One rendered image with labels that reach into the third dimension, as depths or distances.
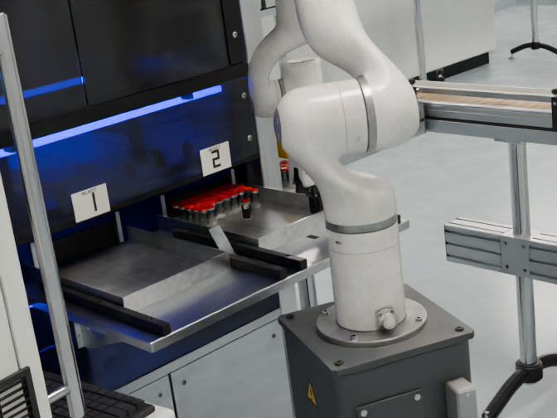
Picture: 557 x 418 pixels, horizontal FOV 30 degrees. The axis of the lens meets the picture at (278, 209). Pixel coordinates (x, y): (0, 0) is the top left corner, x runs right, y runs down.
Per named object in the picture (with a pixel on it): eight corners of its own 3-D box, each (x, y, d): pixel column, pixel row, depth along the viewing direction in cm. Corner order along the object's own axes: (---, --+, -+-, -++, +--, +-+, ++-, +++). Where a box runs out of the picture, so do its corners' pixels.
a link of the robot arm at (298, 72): (286, 128, 215) (330, 122, 216) (278, 65, 211) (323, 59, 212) (281, 120, 223) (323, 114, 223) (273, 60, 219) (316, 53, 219)
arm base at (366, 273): (448, 328, 173) (439, 223, 167) (343, 357, 167) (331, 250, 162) (396, 292, 190) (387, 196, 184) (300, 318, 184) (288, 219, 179)
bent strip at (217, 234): (211, 256, 214) (207, 229, 213) (222, 251, 216) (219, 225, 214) (258, 269, 204) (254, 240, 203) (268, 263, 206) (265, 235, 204)
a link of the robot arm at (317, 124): (405, 226, 168) (392, 81, 161) (293, 245, 166) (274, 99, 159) (387, 205, 179) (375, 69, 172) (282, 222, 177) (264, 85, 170)
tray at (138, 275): (28, 280, 214) (25, 264, 213) (129, 240, 231) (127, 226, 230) (125, 315, 190) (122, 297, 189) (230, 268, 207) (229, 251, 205)
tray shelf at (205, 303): (9, 297, 211) (7, 289, 211) (258, 197, 256) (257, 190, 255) (152, 352, 177) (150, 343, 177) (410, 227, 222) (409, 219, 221)
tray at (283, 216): (158, 229, 236) (156, 215, 235) (242, 196, 252) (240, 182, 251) (260, 255, 212) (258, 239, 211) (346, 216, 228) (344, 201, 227)
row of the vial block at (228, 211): (191, 227, 233) (188, 208, 232) (249, 204, 245) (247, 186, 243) (197, 229, 232) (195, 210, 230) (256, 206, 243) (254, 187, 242)
